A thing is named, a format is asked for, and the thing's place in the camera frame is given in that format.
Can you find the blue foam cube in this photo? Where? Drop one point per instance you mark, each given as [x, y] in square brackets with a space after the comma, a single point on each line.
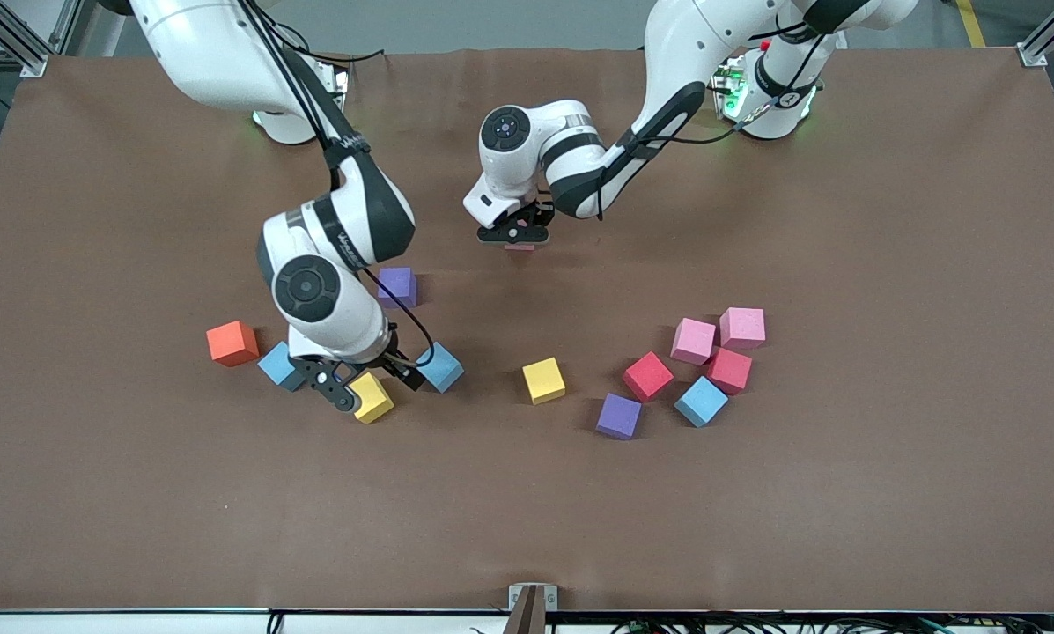
[701, 401]
[276, 363]
[443, 368]

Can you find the yellow foam cube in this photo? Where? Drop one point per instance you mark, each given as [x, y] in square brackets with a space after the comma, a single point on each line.
[377, 401]
[543, 380]

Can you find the purple foam cube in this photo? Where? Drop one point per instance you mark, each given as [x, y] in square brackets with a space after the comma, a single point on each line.
[401, 286]
[619, 415]

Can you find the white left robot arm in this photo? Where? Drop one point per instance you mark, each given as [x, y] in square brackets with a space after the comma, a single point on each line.
[694, 53]

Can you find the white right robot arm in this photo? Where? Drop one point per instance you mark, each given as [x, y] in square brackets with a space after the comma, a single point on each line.
[201, 53]

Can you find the arm base box green light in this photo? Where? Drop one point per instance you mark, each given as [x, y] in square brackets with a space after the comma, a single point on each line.
[731, 92]
[342, 88]

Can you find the orange foam cube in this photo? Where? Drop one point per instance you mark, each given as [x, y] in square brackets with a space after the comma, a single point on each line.
[232, 343]

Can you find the brown paper table cover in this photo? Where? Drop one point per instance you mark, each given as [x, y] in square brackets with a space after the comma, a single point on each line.
[526, 493]

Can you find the red foam cube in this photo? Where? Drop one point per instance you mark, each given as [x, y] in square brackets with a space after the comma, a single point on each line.
[647, 376]
[733, 373]

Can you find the grey metal mounting bracket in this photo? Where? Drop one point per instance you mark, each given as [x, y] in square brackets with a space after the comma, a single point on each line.
[516, 599]

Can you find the aluminium frame post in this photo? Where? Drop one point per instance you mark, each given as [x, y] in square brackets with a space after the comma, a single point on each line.
[1039, 53]
[16, 51]

